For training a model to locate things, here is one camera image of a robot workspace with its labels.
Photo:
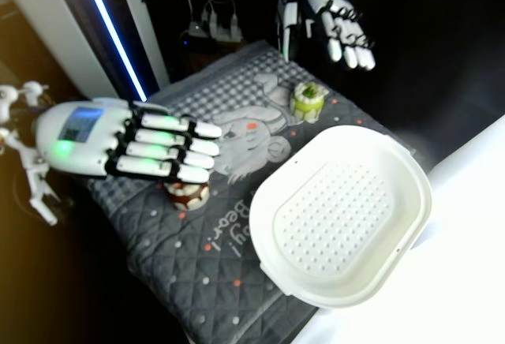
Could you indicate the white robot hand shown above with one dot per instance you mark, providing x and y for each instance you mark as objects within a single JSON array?
[
  {"x": 339, "y": 16},
  {"x": 79, "y": 143}
]

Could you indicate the white plastic basket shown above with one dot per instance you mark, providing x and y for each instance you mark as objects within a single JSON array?
[{"x": 335, "y": 217}]

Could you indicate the green toy cupcake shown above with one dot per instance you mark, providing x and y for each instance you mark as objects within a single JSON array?
[{"x": 307, "y": 108}]

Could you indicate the white power strip with plugs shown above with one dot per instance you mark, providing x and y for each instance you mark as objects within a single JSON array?
[{"x": 221, "y": 28}]

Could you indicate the brown toy cupcake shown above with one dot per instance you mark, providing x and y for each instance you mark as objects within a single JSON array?
[{"x": 188, "y": 199}]

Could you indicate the white tower with blue light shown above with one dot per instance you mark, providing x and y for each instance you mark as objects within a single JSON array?
[{"x": 138, "y": 12}]

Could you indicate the black box with blue light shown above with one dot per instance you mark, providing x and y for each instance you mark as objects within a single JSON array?
[{"x": 197, "y": 45}]

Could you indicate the grey quilt with bear print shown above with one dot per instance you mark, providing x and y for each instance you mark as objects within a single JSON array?
[{"x": 177, "y": 265}]

